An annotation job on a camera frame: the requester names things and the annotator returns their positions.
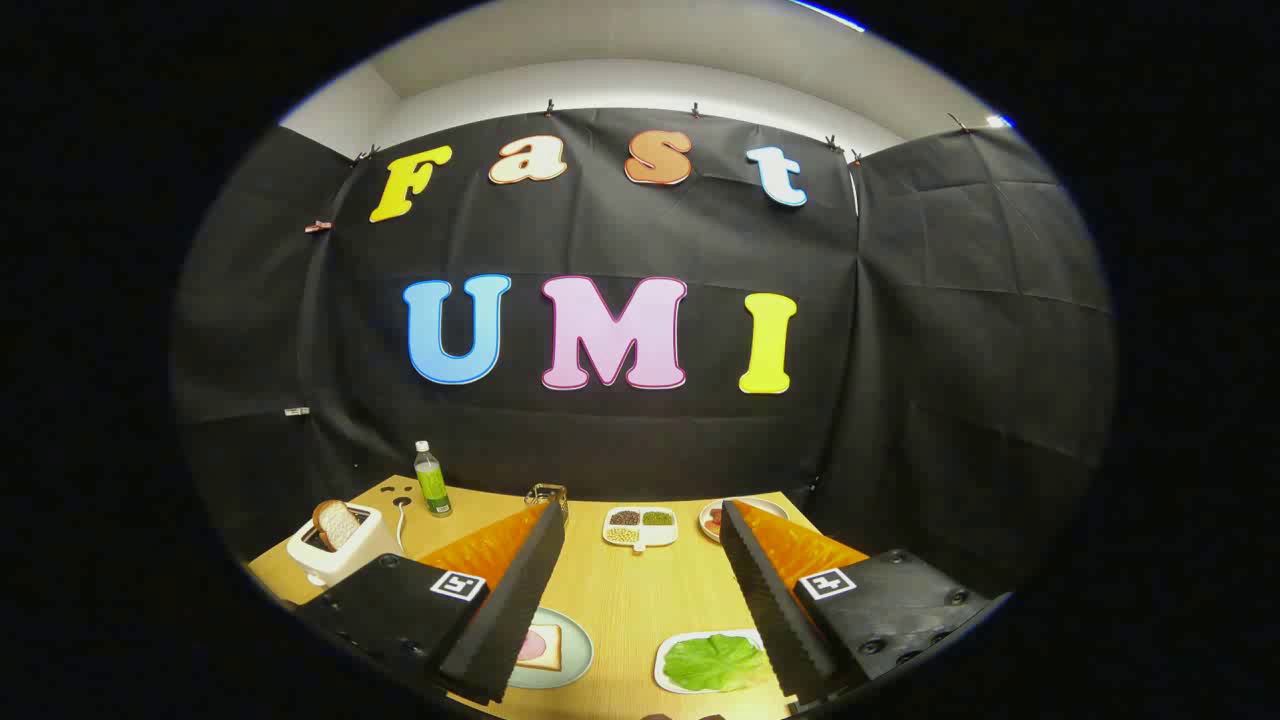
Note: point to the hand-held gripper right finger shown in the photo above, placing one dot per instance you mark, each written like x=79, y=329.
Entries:
x=765, y=600

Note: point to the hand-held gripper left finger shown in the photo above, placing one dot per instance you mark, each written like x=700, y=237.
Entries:
x=520, y=600

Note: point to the green lettuce leaf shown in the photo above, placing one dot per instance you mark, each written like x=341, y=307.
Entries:
x=715, y=662

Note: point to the toasted bread slice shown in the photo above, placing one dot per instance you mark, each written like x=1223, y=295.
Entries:
x=337, y=525

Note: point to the pink ham slice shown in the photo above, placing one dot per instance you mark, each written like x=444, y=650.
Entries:
x=530, y=645

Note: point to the white bread slice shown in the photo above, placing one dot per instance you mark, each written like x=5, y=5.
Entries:
x=550, y=645

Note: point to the pale green plate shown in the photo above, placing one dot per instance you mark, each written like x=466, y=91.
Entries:
x=572, y=650

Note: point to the round white meat plate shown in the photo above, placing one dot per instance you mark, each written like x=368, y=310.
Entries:
x=707, y=531

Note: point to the brown meat slice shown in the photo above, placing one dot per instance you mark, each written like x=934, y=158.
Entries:
x=712, y=519

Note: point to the white leaf-shaped plate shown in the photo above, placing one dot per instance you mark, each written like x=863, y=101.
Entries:
x=661, y=660

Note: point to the pile of yellow beans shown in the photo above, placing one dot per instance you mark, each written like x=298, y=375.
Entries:
x=622, y=535

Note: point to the pile of dark beans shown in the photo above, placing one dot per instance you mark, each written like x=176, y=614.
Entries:
x=625, y=518

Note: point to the white divided dish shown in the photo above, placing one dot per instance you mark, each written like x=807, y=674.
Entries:
x=640, y=542

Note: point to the pile of green beans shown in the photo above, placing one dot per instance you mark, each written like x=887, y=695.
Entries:
x=657, y=518

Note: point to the green label plastic bottle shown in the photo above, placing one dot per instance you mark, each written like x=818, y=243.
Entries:
x=433, y=485

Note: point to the white toaster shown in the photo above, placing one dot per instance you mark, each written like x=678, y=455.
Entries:
x=345, y=565

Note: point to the black backdrop cloth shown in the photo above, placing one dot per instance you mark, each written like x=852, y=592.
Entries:
x=600, y=240

